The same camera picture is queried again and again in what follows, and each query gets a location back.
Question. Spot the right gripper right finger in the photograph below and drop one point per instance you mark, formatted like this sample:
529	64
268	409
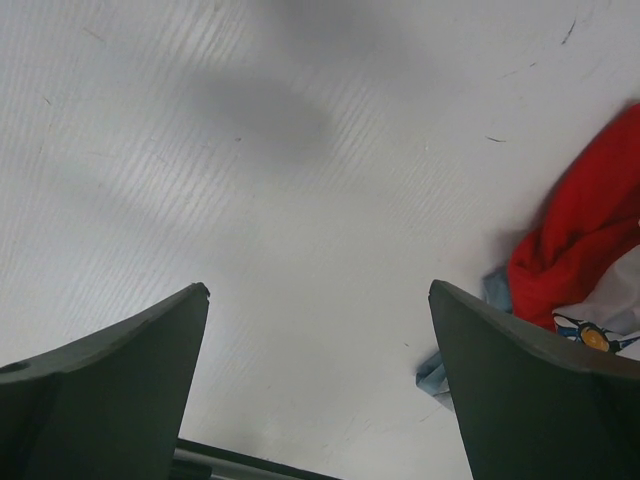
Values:
529	403

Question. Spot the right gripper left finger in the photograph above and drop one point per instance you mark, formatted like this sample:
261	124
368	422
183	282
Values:
109	405

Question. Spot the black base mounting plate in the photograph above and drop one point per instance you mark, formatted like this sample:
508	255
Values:
194	460

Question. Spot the light blue t-shirt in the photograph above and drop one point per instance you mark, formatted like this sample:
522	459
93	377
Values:
431	376

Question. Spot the white t-shirt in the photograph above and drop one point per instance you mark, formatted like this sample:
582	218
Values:
615	310

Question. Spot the red t-shirt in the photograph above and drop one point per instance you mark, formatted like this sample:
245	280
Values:
591	220

